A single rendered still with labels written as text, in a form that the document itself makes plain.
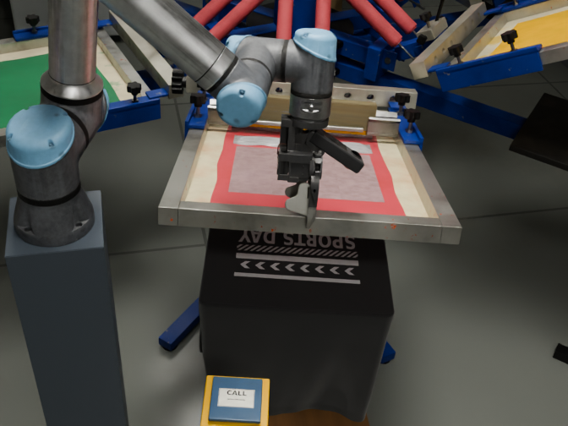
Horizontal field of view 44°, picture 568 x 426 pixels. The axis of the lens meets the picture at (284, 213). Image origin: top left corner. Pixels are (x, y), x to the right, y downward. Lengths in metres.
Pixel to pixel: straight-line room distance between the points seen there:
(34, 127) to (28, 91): 1.06
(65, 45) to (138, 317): 1.70
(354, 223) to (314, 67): 0.32
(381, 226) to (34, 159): 0.65
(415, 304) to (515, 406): 0.57
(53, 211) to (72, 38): 0.32
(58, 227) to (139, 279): 1.65
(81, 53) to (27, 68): 1.17
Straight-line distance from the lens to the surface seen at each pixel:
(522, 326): 3.08
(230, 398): 1.42
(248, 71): 1.14
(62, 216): 1.37
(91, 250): 1.39
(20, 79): 2.45
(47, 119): 1.33
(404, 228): 1.37
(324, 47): 1.23
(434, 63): 2.24
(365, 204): 1.52
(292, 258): 1.72
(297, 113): 1.26
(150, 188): 3.46
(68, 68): 1.36
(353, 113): 1.89
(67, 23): 1.31
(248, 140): 1.83
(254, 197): 1.50
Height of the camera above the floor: 2.13
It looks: 40 degrees down
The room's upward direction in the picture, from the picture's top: 5 degrees clockwise
